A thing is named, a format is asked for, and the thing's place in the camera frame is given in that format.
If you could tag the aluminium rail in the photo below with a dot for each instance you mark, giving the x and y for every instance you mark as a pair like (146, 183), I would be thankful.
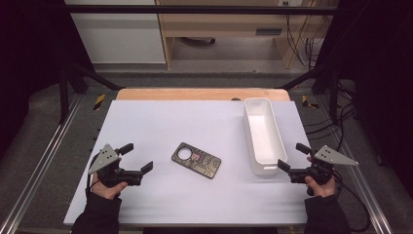
(363, 182)
(42, 162)

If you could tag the white cabinet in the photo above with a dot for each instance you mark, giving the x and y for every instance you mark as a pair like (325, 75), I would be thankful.
(120, 39)

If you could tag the white board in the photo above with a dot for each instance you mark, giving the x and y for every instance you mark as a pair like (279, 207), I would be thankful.
(181, 126)

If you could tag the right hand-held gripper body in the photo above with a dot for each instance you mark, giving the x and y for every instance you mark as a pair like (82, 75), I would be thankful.
(319, 172)

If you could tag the wooden table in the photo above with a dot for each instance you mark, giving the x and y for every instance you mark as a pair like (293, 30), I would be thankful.
(195, 94)

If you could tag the person's left hand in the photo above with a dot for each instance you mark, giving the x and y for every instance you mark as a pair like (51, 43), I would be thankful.
(108, 192)

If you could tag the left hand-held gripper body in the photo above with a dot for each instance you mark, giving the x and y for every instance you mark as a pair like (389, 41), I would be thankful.
(112, 175)

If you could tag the dark metal bracket plate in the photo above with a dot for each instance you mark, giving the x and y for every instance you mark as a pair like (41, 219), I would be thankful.
(203, 164)

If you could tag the person's right hand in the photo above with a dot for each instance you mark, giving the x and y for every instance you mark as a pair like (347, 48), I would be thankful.
(321, 191)

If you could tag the black horizontal bar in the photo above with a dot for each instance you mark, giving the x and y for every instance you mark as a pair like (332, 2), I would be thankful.
(195, 9)

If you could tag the grey desk label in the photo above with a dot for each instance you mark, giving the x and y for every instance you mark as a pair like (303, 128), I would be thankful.
(269, 31)

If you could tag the black object under desk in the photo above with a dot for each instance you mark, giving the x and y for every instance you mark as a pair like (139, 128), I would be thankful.
(198, 41)

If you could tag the black curtain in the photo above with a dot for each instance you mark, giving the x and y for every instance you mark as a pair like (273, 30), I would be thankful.
(383, 81)
(29, 65)

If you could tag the yellow black tape strip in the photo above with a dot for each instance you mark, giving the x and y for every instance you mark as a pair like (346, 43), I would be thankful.
(306, 102)
(99, 101)

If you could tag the white plastic bin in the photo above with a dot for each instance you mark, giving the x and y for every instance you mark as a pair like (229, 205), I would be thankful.
(263, 133)

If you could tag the black metal frame stand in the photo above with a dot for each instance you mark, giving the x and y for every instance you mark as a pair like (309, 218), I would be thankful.
(65, 97)
(332, 94)

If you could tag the wooden desk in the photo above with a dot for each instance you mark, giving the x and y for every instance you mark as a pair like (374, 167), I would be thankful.
(227, 26)

